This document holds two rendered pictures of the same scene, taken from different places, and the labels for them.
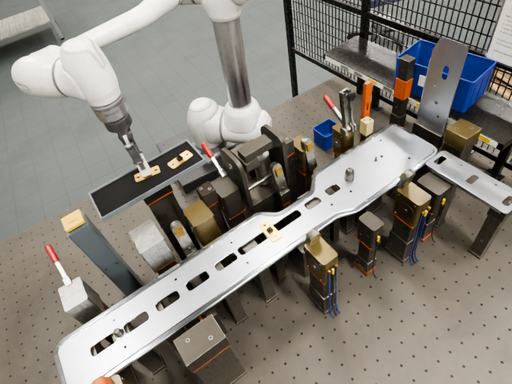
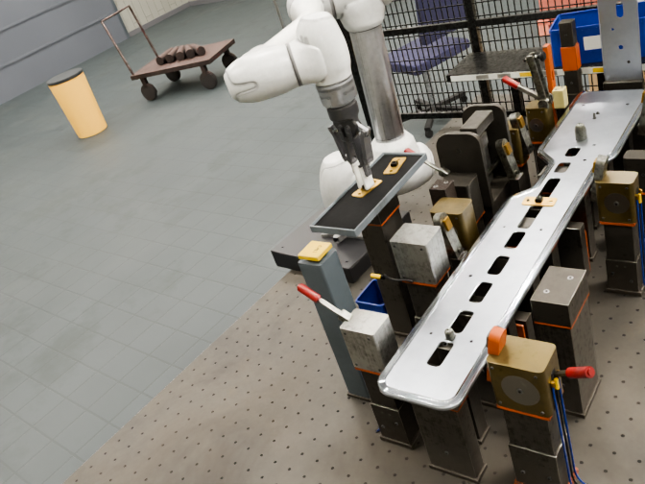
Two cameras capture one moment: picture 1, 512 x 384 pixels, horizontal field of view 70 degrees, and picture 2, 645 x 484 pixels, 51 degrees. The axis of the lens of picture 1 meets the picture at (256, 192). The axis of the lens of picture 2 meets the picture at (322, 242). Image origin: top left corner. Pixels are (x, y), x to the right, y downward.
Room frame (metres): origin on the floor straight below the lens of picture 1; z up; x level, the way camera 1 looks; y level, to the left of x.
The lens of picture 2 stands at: (-0.50, 1.02, 1.95)
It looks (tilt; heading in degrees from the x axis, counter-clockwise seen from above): 30 degrees down; 339
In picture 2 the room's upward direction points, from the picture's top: 20 degrees counter-clockwise
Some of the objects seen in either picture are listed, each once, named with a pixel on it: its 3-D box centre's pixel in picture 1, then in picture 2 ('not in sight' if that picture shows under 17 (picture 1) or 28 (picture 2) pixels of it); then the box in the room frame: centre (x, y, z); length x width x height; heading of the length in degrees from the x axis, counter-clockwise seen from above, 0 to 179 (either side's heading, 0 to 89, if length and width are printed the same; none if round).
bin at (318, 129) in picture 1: (327, 134); not in sight; (1.34, -0.41, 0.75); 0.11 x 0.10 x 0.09; 114
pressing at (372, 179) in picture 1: (267, 237); (539, 207); (0.66, 0.00, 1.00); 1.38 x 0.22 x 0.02; 114
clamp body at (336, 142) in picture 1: (340, 159); (541, 154); (1.03, -0.37, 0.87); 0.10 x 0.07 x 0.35; 24
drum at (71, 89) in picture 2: not in sight; (79, 104); (7.03, 0.25, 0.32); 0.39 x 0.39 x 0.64
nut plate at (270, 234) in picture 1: (270, 230); (538, 200); (0.68, -0.01, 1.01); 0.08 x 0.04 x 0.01; 25
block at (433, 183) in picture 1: (429, 211); not in sight; (0.71, -0.59, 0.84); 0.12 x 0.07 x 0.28; 24
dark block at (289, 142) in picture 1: (287, 178); not in sight; (0.97, -0.13, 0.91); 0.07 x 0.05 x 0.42; 24
